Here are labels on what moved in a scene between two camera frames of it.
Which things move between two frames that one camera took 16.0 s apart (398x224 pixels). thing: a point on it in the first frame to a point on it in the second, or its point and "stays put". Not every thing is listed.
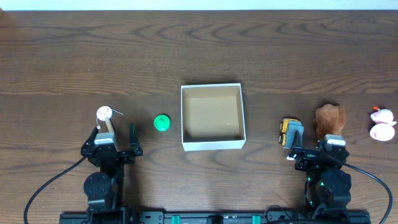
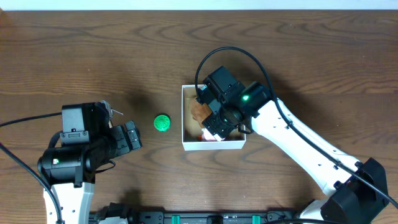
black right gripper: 307,158 to 212,122
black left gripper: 111,155 to 125,140
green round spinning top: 162,122 stays put
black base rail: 216,217 stays put
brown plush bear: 329,119 to 199,112
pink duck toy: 384,129 to 206,135
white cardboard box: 212,117 stays put
